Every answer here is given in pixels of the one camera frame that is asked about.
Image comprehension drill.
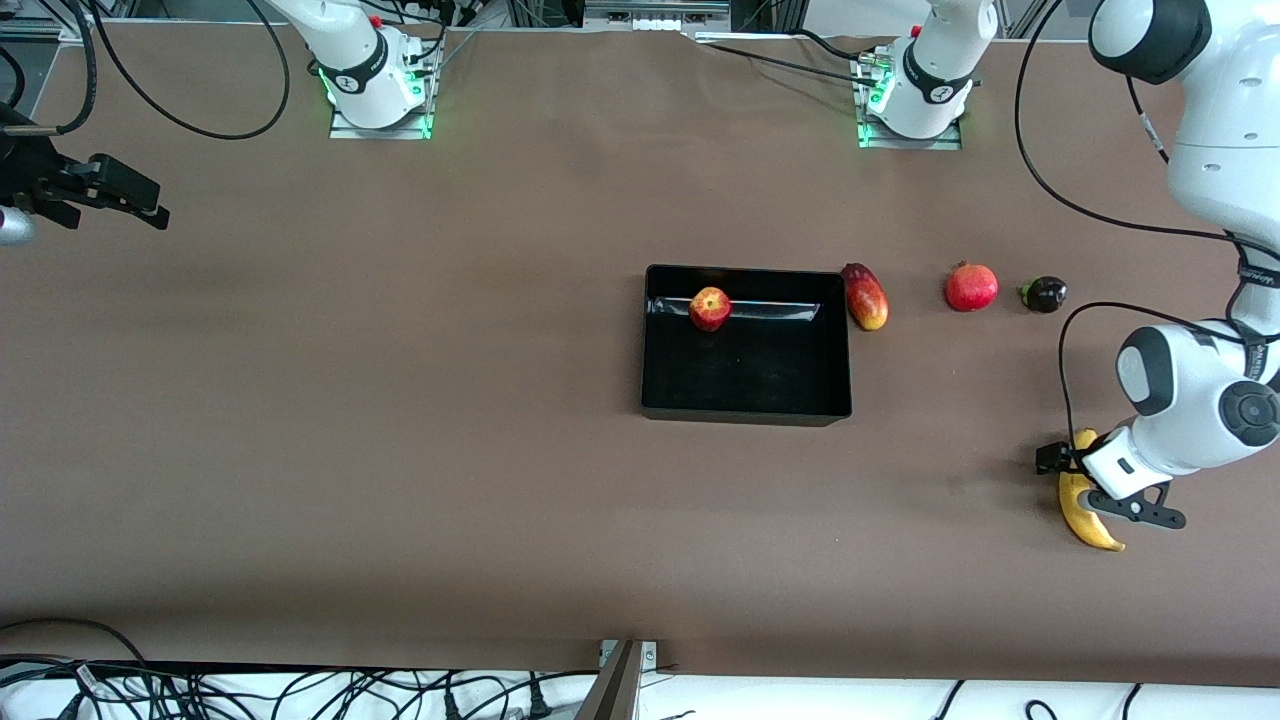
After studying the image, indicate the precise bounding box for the yellow banana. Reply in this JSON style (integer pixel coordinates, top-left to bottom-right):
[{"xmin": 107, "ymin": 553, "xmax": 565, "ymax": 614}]
[{"xmin": 1059, "ymin": 428, "xmax": 1127, "ymax": 553}]

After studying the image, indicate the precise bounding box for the black plastic box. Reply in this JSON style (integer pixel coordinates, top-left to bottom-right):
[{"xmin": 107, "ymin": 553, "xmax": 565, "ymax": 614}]
[{"xmin": 640, "ymin": 263, "xmax": 853, "ymax": 428}]

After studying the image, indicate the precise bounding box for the red apple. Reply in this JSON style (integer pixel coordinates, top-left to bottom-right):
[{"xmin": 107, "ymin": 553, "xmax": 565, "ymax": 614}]
[{"xmin": 689, "ymin": 287, "xmax": 733, "ymax": 332}]

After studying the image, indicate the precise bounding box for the dark purple eggplant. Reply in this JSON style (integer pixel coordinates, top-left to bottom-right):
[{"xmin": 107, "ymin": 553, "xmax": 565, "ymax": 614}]
[{"xmin": 1017, "ymin": 276, "xmax": 1069, "ymax": 315}]

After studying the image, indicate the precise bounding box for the red pomegranate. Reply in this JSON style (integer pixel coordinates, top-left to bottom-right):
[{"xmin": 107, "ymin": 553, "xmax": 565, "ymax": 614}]
[{"xmin": 945, "ymin": 261, "xmax": 1000, "ymax": 313}]

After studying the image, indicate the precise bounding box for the red yellow mango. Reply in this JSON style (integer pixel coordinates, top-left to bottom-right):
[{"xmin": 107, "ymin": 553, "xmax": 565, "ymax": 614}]
[{"xmin": 838, "ymin": 262, "xmax": 890, "ymax": 332}]

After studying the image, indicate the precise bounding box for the dark metal strut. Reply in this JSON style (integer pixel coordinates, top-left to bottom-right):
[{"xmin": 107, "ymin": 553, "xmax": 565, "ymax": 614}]
[{"xmin": 575, "ymin": 640, "xmax": 643, "ymax": 720}]

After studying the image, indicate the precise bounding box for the white power strip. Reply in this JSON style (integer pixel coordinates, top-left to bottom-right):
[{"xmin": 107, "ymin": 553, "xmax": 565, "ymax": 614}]
[{"xmin": 583, "ymin": 0, "xmax": 733, "ymax": 33}]

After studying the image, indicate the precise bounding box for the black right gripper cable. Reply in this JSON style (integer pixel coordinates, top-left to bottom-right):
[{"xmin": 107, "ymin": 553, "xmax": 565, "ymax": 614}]
[{"xmin": 0, "ymin": 0, "xmax": 101, "ymax": 137}]

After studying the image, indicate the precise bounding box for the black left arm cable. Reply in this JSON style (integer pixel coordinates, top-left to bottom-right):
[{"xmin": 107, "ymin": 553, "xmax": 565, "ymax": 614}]
[{"xmin": 1014, "ymin": 0, "xmax": 1251, "ymax": 471}]

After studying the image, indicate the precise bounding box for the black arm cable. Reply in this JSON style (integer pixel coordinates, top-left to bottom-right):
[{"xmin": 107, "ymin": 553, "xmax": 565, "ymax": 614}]
[
  {"xmin": 85, "ymin": 0, "xmax": 293, "ymax": 141},
  {"xmin": 1014, "ymin": 0, "xmax": 1251, "ymax": 471}
]

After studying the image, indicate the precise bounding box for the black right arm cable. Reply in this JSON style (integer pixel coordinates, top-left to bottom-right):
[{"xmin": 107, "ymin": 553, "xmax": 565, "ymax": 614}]
[{"xmin": 85, "ymin": 0, "xmax": 293, "ymax": 141}]

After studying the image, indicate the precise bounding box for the aluminium frame profile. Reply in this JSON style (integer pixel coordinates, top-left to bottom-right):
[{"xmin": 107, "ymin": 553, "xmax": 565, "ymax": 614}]
[{"xmin": 0, "ymin": 0, "xmax": 96, "ymax": 46}]

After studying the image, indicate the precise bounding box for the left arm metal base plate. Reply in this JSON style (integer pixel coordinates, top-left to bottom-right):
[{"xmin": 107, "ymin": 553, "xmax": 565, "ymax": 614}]
[{"xmin": 855, "ymin": 50, "xmax": 964, "ymax": 151}]

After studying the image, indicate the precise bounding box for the black looped floor cable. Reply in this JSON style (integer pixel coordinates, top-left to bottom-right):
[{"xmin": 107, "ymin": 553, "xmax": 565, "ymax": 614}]
[{"xmin": 0, "ymin": 618, "xmax": 151, "ymax": 683}]

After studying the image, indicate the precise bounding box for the short black table cable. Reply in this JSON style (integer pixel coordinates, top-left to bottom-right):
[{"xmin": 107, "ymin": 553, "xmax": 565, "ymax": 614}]
[{"xmin": 795, "ymin": 28, "xmax": 891, "ymax": 66}]

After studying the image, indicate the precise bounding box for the long black table cable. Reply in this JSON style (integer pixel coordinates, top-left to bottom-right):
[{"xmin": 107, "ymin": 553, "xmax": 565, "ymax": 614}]
[{"xmin": 695, "ymin": 40, "xmax": 891, "ymax": 86}]

